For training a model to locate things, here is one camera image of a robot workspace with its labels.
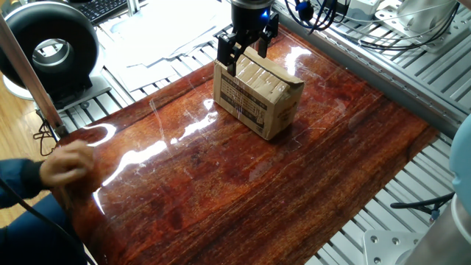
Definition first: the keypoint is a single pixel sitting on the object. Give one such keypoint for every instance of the black keyboard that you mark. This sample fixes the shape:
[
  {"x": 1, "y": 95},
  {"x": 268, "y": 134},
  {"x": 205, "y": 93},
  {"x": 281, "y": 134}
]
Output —
[{"x": 103, "y": 9}]

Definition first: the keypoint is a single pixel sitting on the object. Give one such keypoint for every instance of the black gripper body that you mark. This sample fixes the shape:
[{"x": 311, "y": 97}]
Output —
[{"x": 246, "y": 20}]

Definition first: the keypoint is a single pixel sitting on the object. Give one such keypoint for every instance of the slim aluminium post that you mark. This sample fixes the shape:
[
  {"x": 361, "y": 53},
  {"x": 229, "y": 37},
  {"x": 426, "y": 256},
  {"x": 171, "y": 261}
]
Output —
[{"x": 133, "y": 5}]

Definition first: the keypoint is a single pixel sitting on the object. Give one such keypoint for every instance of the grey aluminium rail beam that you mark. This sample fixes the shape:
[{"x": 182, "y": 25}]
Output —
[{"x": 368, "y": 82}]

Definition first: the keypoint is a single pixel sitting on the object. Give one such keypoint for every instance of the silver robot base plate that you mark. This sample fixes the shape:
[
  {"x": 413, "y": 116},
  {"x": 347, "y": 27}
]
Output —
[{"x": 386, "y": 246}]

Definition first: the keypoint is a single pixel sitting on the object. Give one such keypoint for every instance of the left forearm in blue sleeve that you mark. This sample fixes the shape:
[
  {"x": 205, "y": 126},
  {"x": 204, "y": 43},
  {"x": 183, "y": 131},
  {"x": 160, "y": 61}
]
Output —
[{"x": 16, "y": 180}]

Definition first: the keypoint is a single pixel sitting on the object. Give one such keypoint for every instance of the black round duct fan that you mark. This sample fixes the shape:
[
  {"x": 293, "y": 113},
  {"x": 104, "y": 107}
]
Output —
[{"x": 79, "y": 55}]

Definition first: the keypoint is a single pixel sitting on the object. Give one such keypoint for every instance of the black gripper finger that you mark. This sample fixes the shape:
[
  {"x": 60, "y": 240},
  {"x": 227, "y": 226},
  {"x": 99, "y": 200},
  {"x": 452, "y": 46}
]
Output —
[
  {"x": 225, "y": 49},
  {"x": 262, "y": 48}
]

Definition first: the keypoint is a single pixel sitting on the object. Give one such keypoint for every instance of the person's leg in blue trousers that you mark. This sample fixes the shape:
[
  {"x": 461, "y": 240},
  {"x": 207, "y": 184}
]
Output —
[{"x": 33, "y": 235}]

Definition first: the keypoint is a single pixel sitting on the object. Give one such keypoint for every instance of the brown printed cardboard box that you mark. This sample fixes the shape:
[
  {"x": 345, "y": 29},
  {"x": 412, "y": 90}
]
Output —
[{"x": 243, "y": 103}]

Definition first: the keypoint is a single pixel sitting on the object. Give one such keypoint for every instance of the white paper stack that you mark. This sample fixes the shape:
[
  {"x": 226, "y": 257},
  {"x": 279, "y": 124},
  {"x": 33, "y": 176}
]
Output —
[{"x": 165, "y": 29}]

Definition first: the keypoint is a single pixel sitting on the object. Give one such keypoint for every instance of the glossy wood pattern table mat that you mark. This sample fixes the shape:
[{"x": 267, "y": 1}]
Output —
[{"x": 257, "y": 191}]

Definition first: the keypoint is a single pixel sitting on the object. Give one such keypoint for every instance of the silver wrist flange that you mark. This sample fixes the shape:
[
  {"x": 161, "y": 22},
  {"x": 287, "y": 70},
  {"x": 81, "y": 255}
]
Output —
[{"x": 254, "y": 1}]

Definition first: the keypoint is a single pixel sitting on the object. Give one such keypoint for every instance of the silver perforated plate with cylinder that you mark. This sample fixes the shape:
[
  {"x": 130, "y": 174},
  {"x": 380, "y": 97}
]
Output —
[{"x": 423, "y": 14}]

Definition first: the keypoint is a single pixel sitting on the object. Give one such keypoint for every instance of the person's left hand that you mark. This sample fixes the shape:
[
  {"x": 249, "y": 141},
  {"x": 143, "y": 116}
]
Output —
[{"x": 66, "y": 163}]

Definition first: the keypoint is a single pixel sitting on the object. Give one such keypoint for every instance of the grey robot arm, light-blue caps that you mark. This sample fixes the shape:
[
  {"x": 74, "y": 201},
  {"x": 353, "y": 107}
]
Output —
[{"x": 441, "y": 243}]

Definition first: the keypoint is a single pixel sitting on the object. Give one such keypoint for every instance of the aluminium frame post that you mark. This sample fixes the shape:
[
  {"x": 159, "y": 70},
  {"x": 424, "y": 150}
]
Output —
[{"x": 29, "y": 77}]

